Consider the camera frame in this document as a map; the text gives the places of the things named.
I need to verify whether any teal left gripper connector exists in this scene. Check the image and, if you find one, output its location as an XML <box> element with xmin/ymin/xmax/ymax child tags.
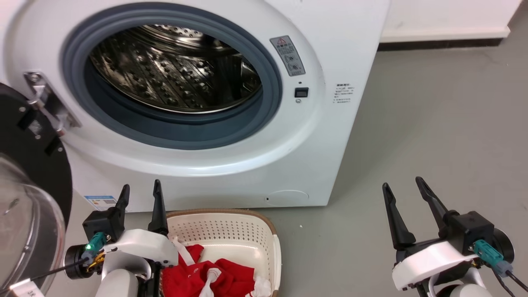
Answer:
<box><xmin>85</xmin><ymin>232</ymin><xmax>107</xmax><ymax>260</ymax></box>

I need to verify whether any teal gripper connector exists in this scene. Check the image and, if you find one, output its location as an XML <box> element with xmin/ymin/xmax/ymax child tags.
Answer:
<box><xmin>473</xmin><ymin>240</ymin><xmax>513</xmax><ymax>277</ymax></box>
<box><xmin>85</xmin><ymin>232</ymin><xmax>107</xmax><ymax>260</ymax></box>

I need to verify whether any washing machine door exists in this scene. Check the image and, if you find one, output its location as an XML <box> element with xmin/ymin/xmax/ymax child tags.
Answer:
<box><xmin>0</xmin><ymin>82</ymin><xmax>73</xmax><ymax>297</ymax></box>

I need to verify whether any red and white garment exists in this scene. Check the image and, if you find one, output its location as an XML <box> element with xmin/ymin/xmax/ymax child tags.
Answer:
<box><xmin>161</xmin><ymin>244</ymin><xmax>273</xmax><ymax>297</ymax></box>

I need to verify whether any grey warning sticker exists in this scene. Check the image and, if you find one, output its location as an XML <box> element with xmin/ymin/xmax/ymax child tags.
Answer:
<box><xmin>270</xmin><ymin>35</ymin><xmax>306</xmax><ymax>77</ymax></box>

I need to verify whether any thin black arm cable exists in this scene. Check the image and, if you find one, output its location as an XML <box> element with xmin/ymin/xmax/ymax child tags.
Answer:
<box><xmin>493</xmin><ymin>268</ymin><xmax>528</xmax><ymax>297</ymax></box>
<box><xmin>25</xmin><ymin>258</ymin><xmax>90</xmax><ymax>286</ymax></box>

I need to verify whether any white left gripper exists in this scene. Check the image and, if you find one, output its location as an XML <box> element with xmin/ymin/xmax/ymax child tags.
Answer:
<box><xmin>103</xmin><ymin>179</ymin><xmax>179</xmax><ymax>269</ymax></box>

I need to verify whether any white and black wall baseboard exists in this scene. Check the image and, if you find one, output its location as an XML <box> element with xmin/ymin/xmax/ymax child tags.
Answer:
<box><xmin>377</xmin><ymin>27</ymin><xmax>511</xmax><ymax>51</ymax></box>

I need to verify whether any blue energy label sticker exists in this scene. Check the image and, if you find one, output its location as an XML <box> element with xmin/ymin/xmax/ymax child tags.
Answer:
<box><xmin>84</xmin><ymin>195</ymin><xmax>118</xmax><ymax>212</ymax></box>

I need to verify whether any white printed text label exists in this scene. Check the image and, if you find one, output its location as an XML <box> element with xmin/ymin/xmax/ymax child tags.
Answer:
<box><xmin>334</xmin><ymin>82</ymin><xmax>355</xmax><ymax>104</ymax></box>

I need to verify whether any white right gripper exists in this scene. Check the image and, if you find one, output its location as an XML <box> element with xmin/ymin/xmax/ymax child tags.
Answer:
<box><xmin>382</xmin><ymin>177</ymin><xmax>481</xmax><ymax>291</ymax></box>

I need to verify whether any white front-load washing machine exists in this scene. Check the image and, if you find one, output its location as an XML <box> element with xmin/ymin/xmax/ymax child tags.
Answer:
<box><xmin>0</xmin><ymin>0</ymin><xmax>390</xmax><ymax>213</ymax></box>

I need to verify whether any cream perforated laundry basket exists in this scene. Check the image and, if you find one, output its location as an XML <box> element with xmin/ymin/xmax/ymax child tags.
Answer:
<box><xmin>164</xmin><ymin>209</ymin><xmax>283</xmax><ymax>297</ymax></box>

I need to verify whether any grey rubber door gasket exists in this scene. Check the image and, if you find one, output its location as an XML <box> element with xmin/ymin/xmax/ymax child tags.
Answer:
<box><xmin>61</xmin><ymin>2</ymin><xmax>283</xmax><ymax>151</ymax></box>

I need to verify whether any round white filter cover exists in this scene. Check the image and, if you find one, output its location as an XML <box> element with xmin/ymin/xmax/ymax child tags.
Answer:
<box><xmin>265</xmin><ymin>190</ymin><xmax>309</xmax><ymax>207</ymax></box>

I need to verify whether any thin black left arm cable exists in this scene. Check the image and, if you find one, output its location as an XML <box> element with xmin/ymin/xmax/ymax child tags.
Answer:
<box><xmin>25</xmin><ymin>258</ymin><xmax>90</xmax><ymax>286</ymax></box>

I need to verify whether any metal door hinge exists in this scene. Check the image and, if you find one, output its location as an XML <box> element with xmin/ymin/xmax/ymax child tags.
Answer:
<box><xmin>24</xmin><ymin>71</ymin><xmax>81</xmax><ymax>137</ymax></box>

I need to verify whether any stainless steel washing machine drum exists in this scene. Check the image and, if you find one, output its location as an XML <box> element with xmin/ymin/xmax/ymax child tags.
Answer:
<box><xmin>89</xmin><ymin>24</ymin><xmax>263</xmax><ymax>114</ymax></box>

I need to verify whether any white cable tag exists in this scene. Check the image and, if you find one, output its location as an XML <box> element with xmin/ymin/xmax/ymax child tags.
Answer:
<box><xmin>8</xmin><ymin>280</ymin><xmax>44</xmax><ymax>297</ymax></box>

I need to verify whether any teal right gripper connector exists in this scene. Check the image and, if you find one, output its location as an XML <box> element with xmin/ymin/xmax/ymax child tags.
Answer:
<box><xmin>473</xmin><ymin>240</ymin><xmax>513</xmax><ymax>277</ymax></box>

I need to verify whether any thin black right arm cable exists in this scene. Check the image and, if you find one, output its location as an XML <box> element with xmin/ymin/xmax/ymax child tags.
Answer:
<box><xmin>493</xmin><ymin>268</ymin><xmax>528</xmax><ymax>297</ymax></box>

